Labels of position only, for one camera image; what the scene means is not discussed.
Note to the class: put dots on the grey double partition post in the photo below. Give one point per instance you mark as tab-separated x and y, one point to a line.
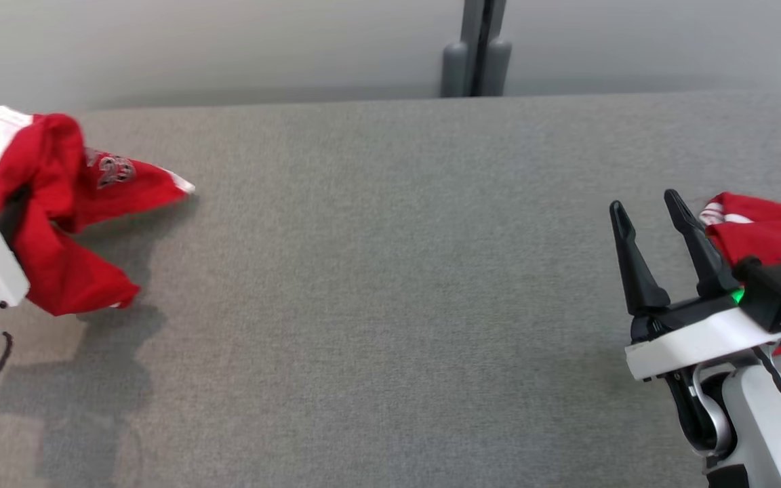
478	41

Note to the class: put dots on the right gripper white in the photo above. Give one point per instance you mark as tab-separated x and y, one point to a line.
689	342

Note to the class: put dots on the grey rounded post foot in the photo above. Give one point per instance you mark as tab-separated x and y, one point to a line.
454	71
499	68

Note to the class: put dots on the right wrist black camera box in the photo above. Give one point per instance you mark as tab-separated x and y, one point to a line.
780	288

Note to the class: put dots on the red white jersey shirt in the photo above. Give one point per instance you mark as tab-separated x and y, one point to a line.
770	230
45	203

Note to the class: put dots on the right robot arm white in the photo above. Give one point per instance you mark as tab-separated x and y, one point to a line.
756	420

